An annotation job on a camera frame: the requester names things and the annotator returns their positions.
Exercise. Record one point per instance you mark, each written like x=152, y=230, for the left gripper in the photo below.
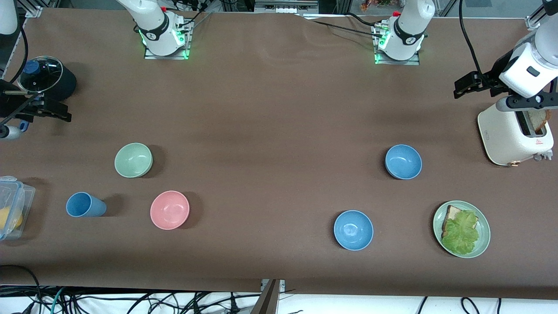
x=493, y=77

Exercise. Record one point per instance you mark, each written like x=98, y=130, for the blue cup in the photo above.
x=85, y=205

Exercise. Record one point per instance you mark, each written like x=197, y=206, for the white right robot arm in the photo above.
x=161, y=30

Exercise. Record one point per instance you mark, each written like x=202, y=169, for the brown table mat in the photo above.
x=261, y=87

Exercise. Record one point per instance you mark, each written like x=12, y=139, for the brown toast slice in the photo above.
x=537, y=120

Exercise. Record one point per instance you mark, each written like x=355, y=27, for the green lettuce leaf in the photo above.
x=462, y=233

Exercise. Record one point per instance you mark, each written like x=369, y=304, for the bread slice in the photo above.
x=452, y=213

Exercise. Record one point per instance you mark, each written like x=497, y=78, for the cream toaster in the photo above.
x=505, y=135

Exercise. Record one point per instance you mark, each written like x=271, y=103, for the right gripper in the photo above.
x=9, y=104

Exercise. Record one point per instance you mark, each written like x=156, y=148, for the grey equipment box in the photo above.
x=283, y=4

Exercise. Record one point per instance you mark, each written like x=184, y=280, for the green plate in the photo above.
x=484, y=235

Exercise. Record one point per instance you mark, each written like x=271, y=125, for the yellow fruit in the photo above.
x=8, y=218

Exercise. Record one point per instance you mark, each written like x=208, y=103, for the silver metal bracket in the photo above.
x=282, y=284

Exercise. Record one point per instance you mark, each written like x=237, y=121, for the colourful toy food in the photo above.
x=375, y=4

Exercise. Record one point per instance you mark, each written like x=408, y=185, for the dark metal pole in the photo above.
x=268, y=301

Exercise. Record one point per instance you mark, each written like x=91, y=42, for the green bowl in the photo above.
x=133, y=160

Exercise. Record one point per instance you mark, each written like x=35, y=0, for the clear plastic container blue clips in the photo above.
x=24, y=196

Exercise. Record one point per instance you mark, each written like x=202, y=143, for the pink bowl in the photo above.
x=169, y=210

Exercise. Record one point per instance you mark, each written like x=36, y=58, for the blue bowl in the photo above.
x=353, y=230
x=403, y=161

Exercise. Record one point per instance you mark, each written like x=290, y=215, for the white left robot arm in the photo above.
x=409, y=30

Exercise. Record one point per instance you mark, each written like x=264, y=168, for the glass lid blue knob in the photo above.
x=41, y=78

